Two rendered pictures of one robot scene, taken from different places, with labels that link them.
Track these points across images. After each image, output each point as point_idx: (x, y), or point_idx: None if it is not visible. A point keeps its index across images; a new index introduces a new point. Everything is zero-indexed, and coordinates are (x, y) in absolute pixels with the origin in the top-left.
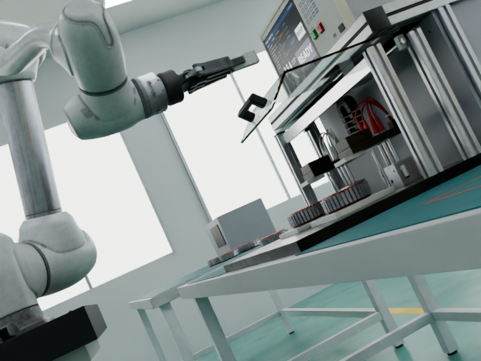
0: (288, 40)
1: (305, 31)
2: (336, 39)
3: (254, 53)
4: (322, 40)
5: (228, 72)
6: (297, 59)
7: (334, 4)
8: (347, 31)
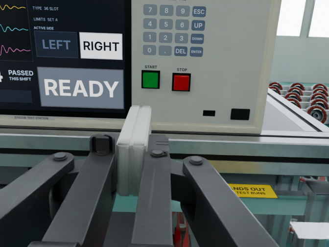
0: (33, 32)
1: (122, 56)
2: (206, 119)
3: (151, 119)
4: (164, 99)
5: (115, 198)
6: (40, 79)
7: (257, 76)
8: (291, 146)
